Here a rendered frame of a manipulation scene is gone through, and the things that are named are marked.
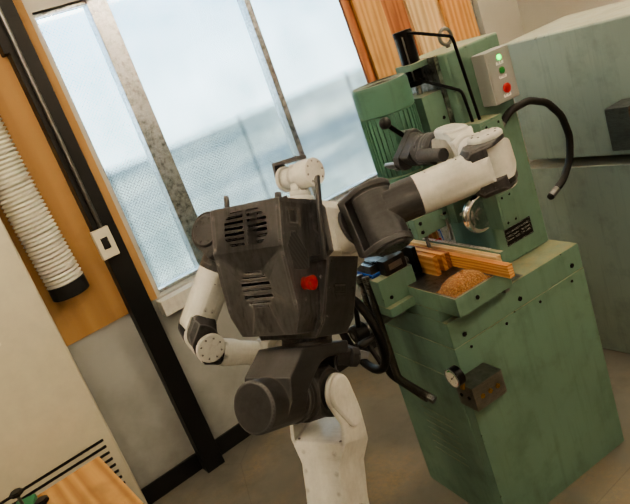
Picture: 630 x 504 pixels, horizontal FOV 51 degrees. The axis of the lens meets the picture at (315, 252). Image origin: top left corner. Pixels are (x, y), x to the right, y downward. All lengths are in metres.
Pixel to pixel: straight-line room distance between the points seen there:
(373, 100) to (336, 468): 1.04
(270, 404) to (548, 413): 1.25
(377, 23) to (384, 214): 2.34
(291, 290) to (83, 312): 1.74
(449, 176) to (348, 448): 0.65
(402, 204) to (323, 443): 0.58
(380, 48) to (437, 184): 2.26
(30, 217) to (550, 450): 2.06
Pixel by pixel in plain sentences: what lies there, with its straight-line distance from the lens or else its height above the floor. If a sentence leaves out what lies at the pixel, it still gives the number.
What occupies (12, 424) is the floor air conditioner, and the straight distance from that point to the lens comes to 2.74.
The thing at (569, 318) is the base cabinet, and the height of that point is 0.57.
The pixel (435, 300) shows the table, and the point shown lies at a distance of 1.98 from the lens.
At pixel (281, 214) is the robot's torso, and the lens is 1.36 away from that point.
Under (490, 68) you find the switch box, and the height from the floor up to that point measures 1.43.
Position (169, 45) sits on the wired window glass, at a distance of 3.25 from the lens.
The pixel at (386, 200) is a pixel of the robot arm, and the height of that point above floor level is 1.33.
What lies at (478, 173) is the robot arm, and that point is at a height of 1.32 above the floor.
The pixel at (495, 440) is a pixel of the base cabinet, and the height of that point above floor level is 0.35.
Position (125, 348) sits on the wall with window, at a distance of 3.09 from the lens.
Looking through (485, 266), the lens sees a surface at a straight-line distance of 1.99.
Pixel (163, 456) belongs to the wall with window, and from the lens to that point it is 3.30.
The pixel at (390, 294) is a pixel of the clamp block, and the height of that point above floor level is 0.90.
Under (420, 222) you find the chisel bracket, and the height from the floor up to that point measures 1.05.
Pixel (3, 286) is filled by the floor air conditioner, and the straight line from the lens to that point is 2.63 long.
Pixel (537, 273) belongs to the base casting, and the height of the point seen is 0.78.
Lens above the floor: 1.70
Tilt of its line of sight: 17 degrees down
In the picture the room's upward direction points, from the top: 20 degrees counter-clockwise
